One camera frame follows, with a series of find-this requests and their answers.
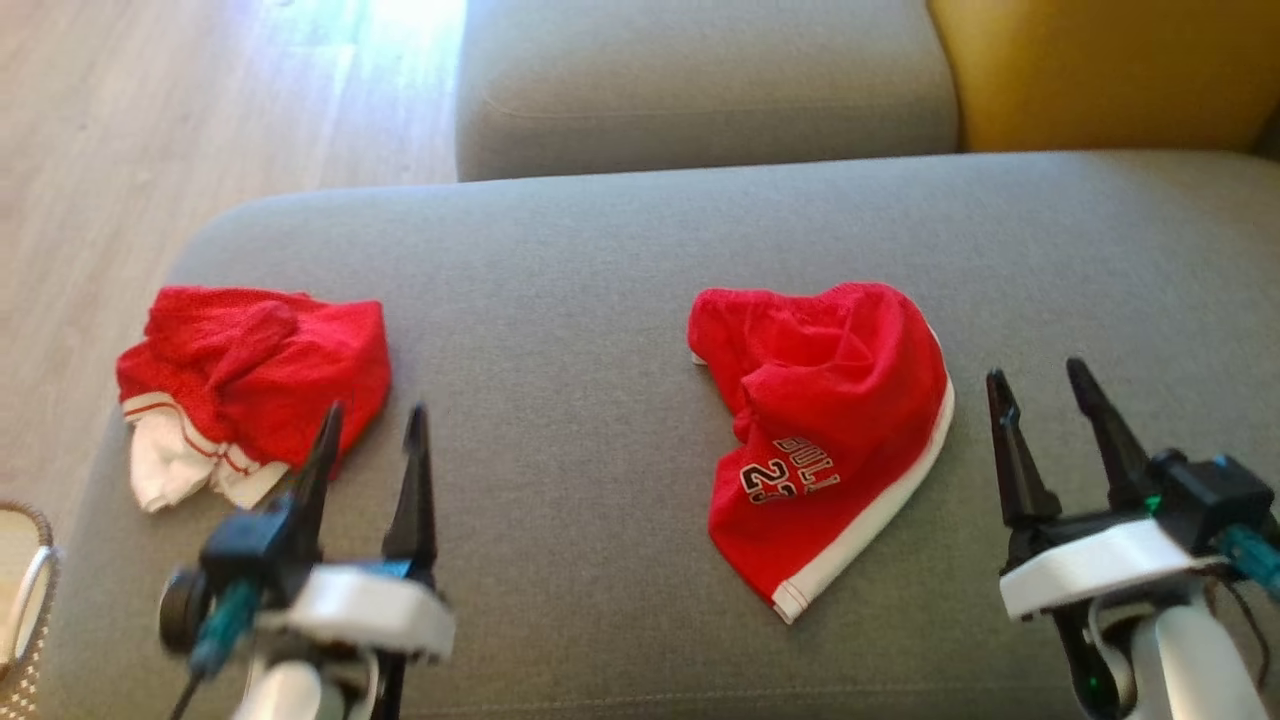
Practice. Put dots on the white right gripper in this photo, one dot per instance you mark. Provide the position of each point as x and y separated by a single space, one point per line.
1090 565

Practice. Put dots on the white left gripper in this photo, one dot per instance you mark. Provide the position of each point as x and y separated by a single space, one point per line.
360 610

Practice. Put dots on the red white basketball jersey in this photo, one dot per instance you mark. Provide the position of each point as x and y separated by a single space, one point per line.
270 380

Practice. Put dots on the red white-trimmed basketball shorts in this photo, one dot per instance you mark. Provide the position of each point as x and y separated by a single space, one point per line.
840 430

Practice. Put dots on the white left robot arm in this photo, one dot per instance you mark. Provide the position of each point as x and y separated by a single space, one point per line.
300 695

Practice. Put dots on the large grey sofa ottoman cushion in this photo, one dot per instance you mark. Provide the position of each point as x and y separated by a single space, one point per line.
560 330

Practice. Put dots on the woven laundry basket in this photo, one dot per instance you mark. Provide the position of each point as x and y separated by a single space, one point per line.
20 600

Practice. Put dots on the yellow sofa backrest cushion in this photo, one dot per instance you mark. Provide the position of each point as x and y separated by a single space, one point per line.
1100 70

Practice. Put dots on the grey sofa seat cushion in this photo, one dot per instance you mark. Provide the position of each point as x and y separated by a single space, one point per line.
700 90

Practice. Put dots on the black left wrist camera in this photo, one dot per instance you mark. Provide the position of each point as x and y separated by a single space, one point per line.
250 545

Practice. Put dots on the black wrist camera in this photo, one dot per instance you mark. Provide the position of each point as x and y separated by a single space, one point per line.
1210 495
250 545

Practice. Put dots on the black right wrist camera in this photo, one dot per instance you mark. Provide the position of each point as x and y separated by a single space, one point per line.
1210 495

